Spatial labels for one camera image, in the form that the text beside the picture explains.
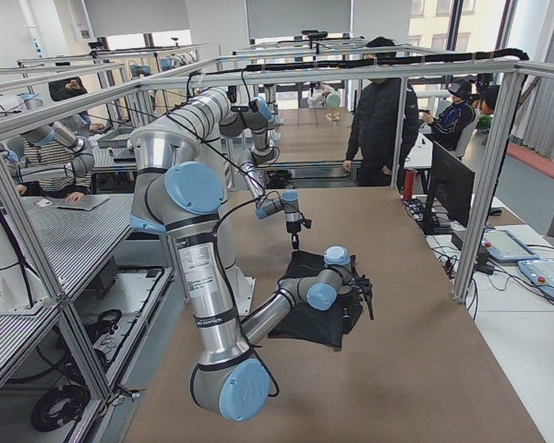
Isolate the black graphic t-shirt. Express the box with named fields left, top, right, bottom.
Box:
left=268, top=251, right=363, bottom=348

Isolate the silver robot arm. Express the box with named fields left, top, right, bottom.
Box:
left=130, top=88, right=372, bottom=421
left=219, top=97, right=311, bottom=251

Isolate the silver laptop on table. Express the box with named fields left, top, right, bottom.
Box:
left=55, top=195, right=110, bottom=211

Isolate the red water bottle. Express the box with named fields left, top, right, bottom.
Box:
left=403, top=169, right=416, bottom=201

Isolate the person in striped shirt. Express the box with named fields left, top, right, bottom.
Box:
left=16, top=138, right=91, bottom=202

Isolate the standing person black jacket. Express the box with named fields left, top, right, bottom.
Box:
left=343, top=36, right=420, bottom=188

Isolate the striped aluminium work table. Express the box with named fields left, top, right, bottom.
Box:
left=0, top=194, right=132, bottom=319

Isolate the black Huawei monitor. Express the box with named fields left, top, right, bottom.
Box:
left=421, top=142, right=475, bottom=235

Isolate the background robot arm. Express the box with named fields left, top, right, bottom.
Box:
left=0, top=93, right=94, bottom=182

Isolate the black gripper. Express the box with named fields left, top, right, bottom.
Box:
left=285, top=210, right=312, bottom=250
left=352, top=274, right=375, bottom=319

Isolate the person with VR headset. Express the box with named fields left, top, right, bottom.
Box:
left=422, top=79, right=476, bottom=150

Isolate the teach pendant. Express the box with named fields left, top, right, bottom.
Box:
left=481, top=229, right=539, bottom=263
left=517, top=258, right=554, bottom=301

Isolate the aluminium frame post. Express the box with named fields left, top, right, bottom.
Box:
left=452, top=71, right=525, bottom=305

